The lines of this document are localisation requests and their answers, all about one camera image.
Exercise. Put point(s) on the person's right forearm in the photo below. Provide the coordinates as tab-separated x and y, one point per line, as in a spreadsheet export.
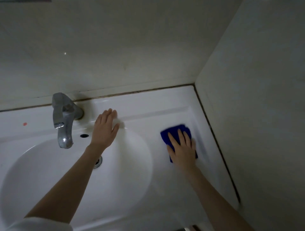
214	202

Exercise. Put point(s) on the person's right little finger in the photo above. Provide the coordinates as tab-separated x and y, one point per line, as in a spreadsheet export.
193	144

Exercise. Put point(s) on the white ceramic sink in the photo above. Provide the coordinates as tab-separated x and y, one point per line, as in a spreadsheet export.
133	180

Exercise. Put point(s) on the person's left middle finger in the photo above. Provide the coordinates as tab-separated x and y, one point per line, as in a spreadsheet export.
109	115

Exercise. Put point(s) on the person's left hand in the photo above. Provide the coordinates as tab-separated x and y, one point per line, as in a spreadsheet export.
103	133

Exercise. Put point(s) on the person's right hand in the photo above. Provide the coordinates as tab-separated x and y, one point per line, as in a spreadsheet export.
184	152

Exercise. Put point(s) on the chrome faucet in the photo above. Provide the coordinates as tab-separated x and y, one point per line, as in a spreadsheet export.
63	114

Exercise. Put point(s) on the person's right middle finger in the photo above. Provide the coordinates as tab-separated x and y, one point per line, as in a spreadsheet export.
181	136

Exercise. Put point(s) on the person's left forearm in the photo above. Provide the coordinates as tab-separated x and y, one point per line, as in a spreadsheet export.
69	183

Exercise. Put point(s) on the person's left little finger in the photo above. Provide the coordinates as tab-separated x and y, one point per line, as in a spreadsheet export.
97	121

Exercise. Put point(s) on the person's right thumb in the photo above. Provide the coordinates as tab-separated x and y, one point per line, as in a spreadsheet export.
170	150

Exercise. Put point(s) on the blue cleaning cloth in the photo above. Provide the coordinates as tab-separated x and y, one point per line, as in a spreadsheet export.
168	134

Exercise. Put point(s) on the metal sink drain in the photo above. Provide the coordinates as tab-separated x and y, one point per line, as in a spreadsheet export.
98	162

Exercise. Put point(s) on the person's left thumb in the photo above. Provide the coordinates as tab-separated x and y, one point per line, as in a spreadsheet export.
115	130

